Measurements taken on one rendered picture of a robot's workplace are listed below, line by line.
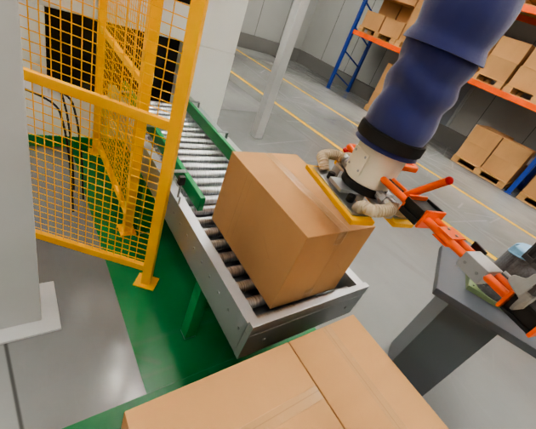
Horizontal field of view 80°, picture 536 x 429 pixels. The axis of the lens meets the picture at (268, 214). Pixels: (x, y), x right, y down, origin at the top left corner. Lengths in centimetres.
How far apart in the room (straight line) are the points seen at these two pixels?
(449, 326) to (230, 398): 126
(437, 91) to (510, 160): 731
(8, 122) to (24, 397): 107
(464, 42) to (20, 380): 193
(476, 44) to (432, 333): 146
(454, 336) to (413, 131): 127
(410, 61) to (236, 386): 110
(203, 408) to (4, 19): 118
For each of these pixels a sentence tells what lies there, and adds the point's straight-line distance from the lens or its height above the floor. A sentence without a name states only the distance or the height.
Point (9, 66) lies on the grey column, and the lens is 120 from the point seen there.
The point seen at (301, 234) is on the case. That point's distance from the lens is 115.
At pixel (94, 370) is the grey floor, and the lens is 177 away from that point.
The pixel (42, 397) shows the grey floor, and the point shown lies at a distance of 174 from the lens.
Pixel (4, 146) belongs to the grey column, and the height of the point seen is 93.
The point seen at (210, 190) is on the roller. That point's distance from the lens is 195.
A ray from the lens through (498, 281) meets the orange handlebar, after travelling 92.
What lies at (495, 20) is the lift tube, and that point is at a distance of 106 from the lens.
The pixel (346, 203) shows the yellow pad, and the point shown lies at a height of 111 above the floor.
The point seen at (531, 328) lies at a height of 120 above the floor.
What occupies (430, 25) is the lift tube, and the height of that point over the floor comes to 164.
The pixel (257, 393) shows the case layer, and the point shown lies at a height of 54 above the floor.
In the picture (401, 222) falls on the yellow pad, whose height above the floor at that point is 111.
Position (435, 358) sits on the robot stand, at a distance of 216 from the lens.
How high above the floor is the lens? 156
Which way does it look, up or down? 32 degrees down
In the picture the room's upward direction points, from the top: 23 degrees clockwise
